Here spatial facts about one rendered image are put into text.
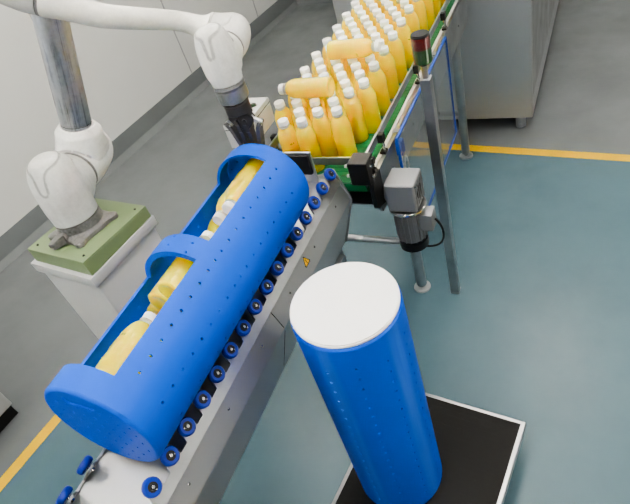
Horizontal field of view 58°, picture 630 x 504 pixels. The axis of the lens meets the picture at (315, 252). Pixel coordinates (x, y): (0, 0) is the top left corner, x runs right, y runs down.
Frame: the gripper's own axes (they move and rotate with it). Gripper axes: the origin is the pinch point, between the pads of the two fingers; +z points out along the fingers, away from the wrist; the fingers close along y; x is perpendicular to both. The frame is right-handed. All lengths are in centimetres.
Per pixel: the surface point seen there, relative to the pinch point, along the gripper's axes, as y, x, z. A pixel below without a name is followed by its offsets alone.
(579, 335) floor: -92, -39, 116
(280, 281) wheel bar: -13.1, 28.6, 23.3
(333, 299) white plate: -38, 42, 12
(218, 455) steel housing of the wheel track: -16, 79, 32
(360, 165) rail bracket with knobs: -24.0, -19.0, 16.4
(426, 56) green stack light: -40, -54, -3
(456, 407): -54, 14, 101
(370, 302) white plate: -48, 41, 12
